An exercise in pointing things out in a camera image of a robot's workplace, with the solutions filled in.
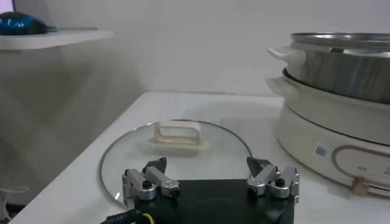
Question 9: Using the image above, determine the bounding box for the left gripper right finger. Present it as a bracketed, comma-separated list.
[246, 156, 301, 203]

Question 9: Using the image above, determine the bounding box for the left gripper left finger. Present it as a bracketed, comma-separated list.
[121, 156, 181, 202]

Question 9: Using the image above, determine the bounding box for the glass lid with white handle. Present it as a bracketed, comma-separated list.
[99, 119, 253, 211]

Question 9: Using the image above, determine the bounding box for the stainless steel steamer basket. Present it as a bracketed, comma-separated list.
[268, 32, 390, 105]

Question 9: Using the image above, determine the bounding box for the white electric cooker base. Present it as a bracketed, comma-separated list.
[266, 75, 390, 197]

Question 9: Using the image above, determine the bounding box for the white side table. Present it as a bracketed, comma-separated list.
[0, 29, 115, 52]

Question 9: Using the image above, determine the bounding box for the blue computer mouse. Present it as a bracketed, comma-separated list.
[0, 11, 49, 36]

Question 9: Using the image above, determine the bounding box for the laptop computer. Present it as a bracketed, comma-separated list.
[0, 0, 15, 15]

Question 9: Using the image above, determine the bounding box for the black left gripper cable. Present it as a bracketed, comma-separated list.
[100, 209, 155, 224]

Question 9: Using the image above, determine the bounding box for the coiled white floor cable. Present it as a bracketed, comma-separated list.
[0, 186, 30, 222]

